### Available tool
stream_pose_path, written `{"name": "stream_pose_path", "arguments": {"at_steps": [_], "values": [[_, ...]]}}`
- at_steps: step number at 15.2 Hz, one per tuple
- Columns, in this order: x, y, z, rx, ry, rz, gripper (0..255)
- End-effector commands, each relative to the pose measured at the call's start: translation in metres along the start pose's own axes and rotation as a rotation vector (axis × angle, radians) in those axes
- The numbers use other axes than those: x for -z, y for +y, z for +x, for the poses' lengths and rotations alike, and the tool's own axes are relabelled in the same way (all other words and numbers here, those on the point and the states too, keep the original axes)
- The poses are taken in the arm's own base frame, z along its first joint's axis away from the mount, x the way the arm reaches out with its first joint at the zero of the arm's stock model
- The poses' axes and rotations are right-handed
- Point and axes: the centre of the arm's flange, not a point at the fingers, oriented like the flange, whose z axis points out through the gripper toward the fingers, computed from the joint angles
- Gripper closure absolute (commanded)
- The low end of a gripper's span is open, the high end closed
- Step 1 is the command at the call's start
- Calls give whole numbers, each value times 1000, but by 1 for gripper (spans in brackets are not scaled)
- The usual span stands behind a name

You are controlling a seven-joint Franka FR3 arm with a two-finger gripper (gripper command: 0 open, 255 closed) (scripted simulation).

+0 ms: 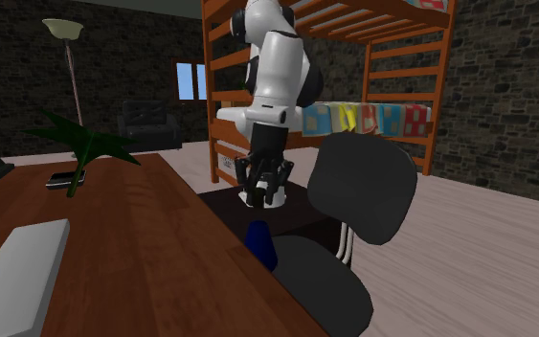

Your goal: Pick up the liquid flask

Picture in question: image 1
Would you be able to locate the dark blue cup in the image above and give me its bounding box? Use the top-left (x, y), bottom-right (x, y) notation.
top-left (243, 219), bottom-right (279, 274)

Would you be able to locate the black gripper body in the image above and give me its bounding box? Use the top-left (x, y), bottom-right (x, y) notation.
top-left (249, 122), bottom-right (290, 165)

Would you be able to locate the black flat device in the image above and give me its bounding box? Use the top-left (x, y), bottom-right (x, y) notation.
top-left (45, 169), bottom-right (88, 191)

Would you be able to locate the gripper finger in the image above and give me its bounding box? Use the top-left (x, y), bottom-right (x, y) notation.
top-left (234, 156), bottom-right (261, 208)
top-left (261, 158), bottom-right (295, 210)

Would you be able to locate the grey flat slab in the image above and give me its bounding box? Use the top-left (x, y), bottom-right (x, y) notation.
top-left (0, 218), bottom-right (72, 337)

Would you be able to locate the brown wooden desk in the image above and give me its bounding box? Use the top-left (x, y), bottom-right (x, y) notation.
top-left (0, 152), bottom-right (331, 337)

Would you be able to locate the window with brown frame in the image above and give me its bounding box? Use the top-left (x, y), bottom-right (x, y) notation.
top-left (170, 57), bottom-right (209, 103)

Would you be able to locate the green leafy plant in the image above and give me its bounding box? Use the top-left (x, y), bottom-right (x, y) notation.
top-left (22, 109), bottom-right (142, 198)

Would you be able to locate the orange wooden bunk bed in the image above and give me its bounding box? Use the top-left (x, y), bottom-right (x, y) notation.
top-left (200, 0), bottom-right (459, 185)

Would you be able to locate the black armchair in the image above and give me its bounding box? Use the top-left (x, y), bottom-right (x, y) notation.
top-left (116, 99), bottom-right (184, 153)

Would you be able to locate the floor lamp with pale shade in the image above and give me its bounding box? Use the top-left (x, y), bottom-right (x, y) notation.
top-left (41, 18), bottom-right (86, 158)

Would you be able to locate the dark grey office chair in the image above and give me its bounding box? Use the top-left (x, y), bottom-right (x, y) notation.
top-left (270, 131), bottom-right (419, 337)

